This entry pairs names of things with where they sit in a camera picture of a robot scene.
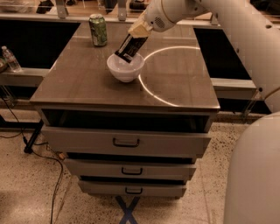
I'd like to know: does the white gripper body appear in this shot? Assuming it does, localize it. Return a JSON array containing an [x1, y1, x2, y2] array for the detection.
[[144, 0, 207, 32]]

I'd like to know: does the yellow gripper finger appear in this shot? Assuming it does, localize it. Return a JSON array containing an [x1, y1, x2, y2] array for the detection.
[[128, 12, 153, 39]]

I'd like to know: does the black rxbar chocolate bar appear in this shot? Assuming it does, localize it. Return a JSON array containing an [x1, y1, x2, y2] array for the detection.
[[115, 34, 147, 63]]

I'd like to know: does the white bowl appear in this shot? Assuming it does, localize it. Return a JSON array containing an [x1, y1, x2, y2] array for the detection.
[[107, 53, 144, 82]]

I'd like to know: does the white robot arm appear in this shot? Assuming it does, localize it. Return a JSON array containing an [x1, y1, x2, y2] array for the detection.
[[129, 0, 280, 224]]

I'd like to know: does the green soda can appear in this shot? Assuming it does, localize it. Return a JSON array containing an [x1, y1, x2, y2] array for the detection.
[[89, 14, 107, 46]]

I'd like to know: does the grey drawer cabinet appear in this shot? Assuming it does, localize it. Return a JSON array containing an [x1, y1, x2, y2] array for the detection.
[[31, 24, 220, 186]]

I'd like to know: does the top grey drawer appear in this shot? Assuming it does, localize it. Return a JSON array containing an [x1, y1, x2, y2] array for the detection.
[[42, 126, 211, 158]]

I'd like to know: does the grey drawer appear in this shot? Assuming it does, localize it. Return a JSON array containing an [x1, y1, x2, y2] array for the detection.
[[42, 126, 211, 158], [65, 158, 196, 181], [78, 180, 186, 198]]

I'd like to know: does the clear water bottle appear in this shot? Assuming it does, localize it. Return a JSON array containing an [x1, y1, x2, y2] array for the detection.
[[2, 45, 22, 73]]

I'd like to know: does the middle grey drawer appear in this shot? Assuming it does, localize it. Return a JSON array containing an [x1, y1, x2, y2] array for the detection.
[[65, 158, 196, 181]]

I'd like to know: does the black table leg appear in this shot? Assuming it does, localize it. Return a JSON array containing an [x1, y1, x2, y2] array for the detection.
[[23, 120, 44, 154]]

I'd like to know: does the bottom grey drawer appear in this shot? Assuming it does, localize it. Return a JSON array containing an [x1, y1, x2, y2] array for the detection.
[[78, 180, 186, 198]]

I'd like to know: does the black floor cable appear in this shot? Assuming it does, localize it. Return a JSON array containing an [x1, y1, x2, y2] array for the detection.
[[0, 95, 65, 224]]

